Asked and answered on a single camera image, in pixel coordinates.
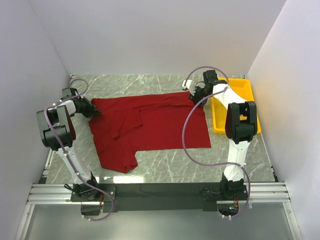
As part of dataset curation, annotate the red t shirt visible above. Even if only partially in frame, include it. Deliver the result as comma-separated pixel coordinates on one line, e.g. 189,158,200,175
89,92,211,174

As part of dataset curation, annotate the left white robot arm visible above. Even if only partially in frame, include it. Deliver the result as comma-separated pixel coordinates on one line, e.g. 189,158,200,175
36,87,103,202

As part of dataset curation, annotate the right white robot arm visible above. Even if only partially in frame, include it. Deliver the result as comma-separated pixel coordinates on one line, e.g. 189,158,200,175
182,66,258,200

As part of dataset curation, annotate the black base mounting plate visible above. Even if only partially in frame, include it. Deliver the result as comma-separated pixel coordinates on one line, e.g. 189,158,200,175
69,182,249,216

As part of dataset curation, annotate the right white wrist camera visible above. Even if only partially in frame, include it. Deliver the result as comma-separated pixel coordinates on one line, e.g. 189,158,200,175
182,79,194,92

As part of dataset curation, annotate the aluminium frame rail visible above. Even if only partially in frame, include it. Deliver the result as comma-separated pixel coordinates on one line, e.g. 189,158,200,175
26,182,291,205

